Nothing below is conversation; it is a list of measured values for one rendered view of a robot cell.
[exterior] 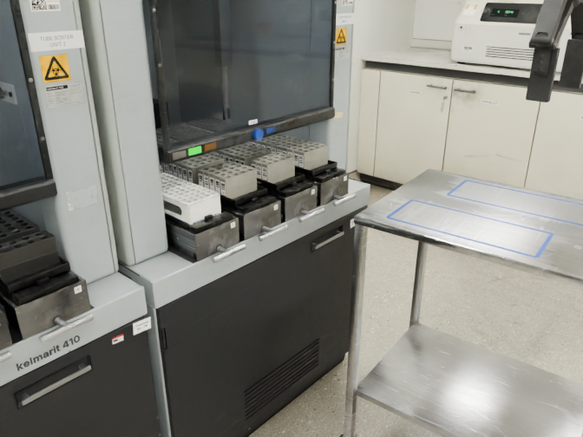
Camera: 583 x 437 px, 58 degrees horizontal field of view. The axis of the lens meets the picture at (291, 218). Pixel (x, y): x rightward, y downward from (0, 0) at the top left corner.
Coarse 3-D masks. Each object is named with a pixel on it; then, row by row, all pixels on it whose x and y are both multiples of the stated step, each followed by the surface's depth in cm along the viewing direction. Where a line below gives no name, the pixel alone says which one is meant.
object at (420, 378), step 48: (432, 192) 142; (480, 192) 142; (528, 192) 142; (432, 240) 117; (480, 240) 116; (528, 240) 116; (576, 240) 116; (432, 336) 172; (384, 384) 152; (432, 384) 152; (480, 384) 152; (528, 384) 152; (576, 384) 152; (432, 432) 138; (480, 432) 136; (528, 432) 136; (576, 432) 136
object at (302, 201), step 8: (296, 184) 148; (304, 184) 149; (312, 184) 150; (272, 192) 146; (280, 192) 144; (288, 192) 143; (296, 192) 146; (304, 192) 147; (312, 192) 150; (288, 200) 143; (296, 200) 146; (304, 200) 148; (312, 200) 151; (288, 208) 144; (296, 208) 146; (304, 208) 149; (312, 208) 152; (320, 208) 149; (288, 216) 145; (296, 216) 147; (304, 216) 144; (312, 216) 146
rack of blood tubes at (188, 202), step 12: (168, 180) 138; (180, 180) 138; (168, 192) 129; (180, 192) 130; (192, 192) 130; (204, 192) 130; (216, 192) 129; (168, 204) 138; (180, 204) 124; (192, 204) 123; (204, 204) 126; (216, 204) 129; (180, 216) 126; (192, 216) 124; (204, 216) 127
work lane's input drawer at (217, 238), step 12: (168, 216) 128; (216, 216) 128; (228, 216) 128; (168, 228) 128; (180, 228) 125; (192, 228) 123; (204, 228) 123; (216, 228) 126; (228, 228) 129; (180, 240) 126; (192, 240) 123; (204, 240) 124; (216, 240) 127; (228, 240) 130; (204, 252) 125; (216, 252) 128; (228, 252) 125
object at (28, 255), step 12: (36, 240) 102; (48, 240) 103; (0, 252) 98; (12, 252) 98; (24, 252) 100; (36, 252) 102; (48, 252) 104; (0, 264) 97; (12, 264) 99; (24, 264) 101; (36, 264) 103; (48, 264) 104; (0, 276) 98; (12, 276) 100
